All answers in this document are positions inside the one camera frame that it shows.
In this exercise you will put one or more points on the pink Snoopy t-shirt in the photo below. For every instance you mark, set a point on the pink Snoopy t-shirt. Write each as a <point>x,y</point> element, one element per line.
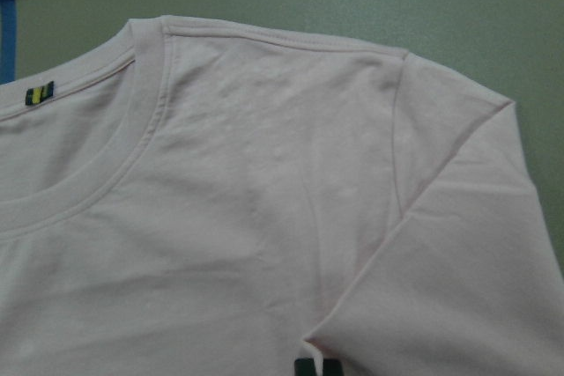
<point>200,197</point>

